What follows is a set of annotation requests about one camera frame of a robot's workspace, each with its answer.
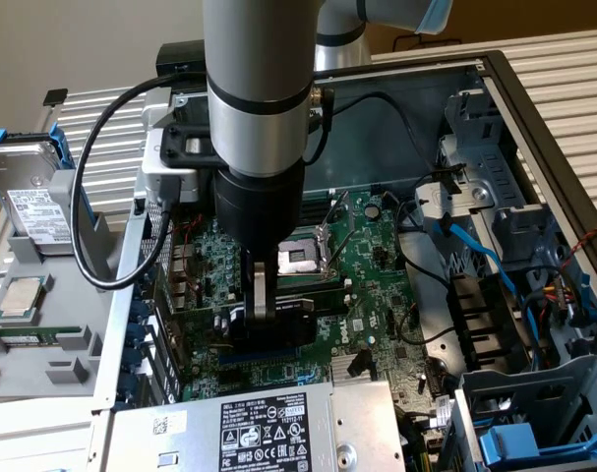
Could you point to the green graphics card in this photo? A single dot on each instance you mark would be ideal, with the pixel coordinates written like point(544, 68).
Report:
point(288, 334)

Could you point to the grey disk bay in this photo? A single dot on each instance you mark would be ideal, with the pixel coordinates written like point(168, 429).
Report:
point(524, 383)

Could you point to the black chassis switch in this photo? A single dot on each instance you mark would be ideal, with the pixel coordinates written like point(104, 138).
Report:
point(140, 206)

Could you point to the silver hard disk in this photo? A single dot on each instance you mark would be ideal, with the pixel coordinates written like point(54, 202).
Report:
point(32, 216)

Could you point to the black-capped metal post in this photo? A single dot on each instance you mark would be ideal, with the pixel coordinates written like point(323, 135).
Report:
point(55, 97)

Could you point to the blue expansion slot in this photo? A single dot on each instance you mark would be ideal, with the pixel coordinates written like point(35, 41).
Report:
point(258, 358)

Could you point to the black RAM slot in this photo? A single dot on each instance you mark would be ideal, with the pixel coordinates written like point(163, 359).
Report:
point(322, 284)

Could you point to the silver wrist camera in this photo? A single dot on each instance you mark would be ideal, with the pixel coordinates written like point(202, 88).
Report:
point(155, 162)

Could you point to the black box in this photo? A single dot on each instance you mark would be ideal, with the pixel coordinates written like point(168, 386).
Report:
point(180, 56)

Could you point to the short black expansion slot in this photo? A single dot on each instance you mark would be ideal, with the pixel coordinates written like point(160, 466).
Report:
point(230, 376)

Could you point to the grey parts rack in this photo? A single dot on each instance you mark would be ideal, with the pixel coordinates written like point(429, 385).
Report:
point(72, 314)

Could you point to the locking lever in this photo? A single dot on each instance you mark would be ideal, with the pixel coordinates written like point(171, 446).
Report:
point(341, 250)

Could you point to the silver CPU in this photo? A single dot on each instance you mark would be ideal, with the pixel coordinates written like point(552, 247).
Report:
point(22, 297)

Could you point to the black SATA plug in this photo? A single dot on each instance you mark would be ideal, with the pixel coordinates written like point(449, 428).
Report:
point(361, 364)

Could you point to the coin battery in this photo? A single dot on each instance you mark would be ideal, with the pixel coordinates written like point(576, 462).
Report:
point(372, 210)

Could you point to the blue disk caddy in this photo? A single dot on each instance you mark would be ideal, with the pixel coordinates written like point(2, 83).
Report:
point(509, 442)

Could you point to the green RAM stick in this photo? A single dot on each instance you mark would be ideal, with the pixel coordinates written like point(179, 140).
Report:
point(27, 334)

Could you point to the CPU socket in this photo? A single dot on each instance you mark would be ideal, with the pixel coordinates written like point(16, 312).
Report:
point(303, 255)

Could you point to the blue card retention clip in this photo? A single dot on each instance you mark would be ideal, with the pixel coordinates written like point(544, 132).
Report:
point(135, 334)
point(138, 310)
point(130, 360)
point(126, 384)

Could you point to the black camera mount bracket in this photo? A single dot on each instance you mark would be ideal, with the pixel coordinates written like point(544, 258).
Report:
point(172, 147)

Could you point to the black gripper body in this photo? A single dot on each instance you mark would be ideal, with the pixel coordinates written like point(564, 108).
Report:
point(258, 206)

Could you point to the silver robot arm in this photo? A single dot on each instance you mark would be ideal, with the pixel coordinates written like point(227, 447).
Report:
point(258, 49)

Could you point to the green motherboard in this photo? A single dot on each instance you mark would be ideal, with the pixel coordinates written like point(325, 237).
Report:
point(376, 295)

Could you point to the open PC case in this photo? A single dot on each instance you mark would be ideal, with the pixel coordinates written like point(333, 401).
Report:
point(376, 137)

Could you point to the silver power supply unit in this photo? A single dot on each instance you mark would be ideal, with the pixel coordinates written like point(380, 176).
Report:
point(367, 418)

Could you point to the socket cover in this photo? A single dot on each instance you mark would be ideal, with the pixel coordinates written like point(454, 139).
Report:
point(338, 209)

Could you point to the blue disk carrier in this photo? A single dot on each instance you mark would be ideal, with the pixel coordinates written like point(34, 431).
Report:
point(59, 147)

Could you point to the RAM stick with white label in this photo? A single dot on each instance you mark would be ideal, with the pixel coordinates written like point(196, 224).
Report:
point(327, 297)

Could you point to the silver heatsink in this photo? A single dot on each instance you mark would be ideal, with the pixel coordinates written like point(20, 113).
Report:
point(338, 369)

